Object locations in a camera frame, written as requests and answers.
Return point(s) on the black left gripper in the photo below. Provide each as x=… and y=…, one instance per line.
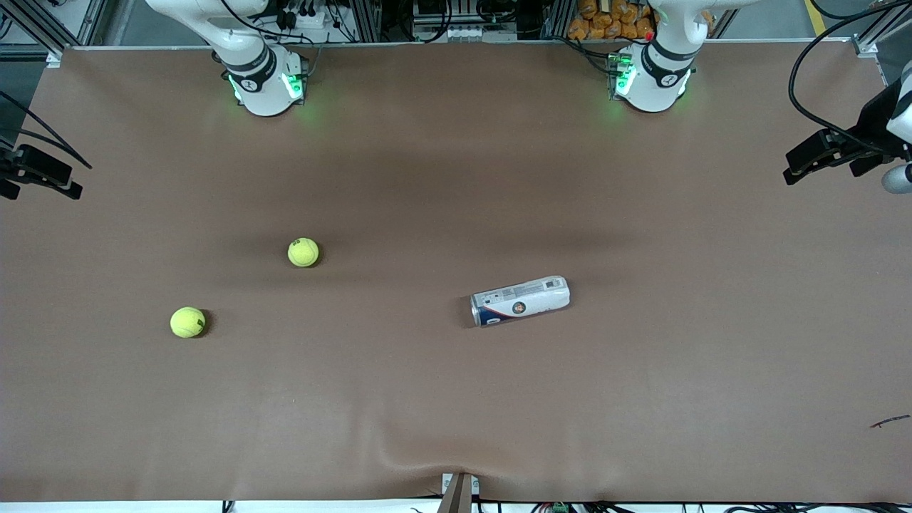
x=873, y=122

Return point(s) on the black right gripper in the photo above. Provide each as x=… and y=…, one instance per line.
x=28, y=165

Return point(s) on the yellow tennis ball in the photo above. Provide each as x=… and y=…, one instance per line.
x=187, y=322
x=303, y=252

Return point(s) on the white blue tennis ball can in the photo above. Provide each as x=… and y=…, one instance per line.
x=520, y=301

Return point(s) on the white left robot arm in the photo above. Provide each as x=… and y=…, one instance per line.
x=652, y=85

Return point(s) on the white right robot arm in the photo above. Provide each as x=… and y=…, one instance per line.
x=263, y=92

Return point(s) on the small dark twig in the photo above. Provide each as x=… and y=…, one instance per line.
x=890, y=422

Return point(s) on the orange packaged goods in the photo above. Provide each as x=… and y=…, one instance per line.
x=605, y=21

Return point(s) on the white power strip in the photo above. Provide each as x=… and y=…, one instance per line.
x=311, y=18

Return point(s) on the white terminal block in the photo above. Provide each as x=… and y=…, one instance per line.
x=470, y=32

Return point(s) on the brown table mat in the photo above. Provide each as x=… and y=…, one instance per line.
x=456, y=392

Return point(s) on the aluminium frame profile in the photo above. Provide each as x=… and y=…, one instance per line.
x=866, y=44
x=37, y=28

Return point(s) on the aluminium frame post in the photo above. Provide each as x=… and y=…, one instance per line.
x=556, y=18
x=365, y=21

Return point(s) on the grey table edge bracket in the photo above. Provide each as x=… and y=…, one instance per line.
x=459, y=495

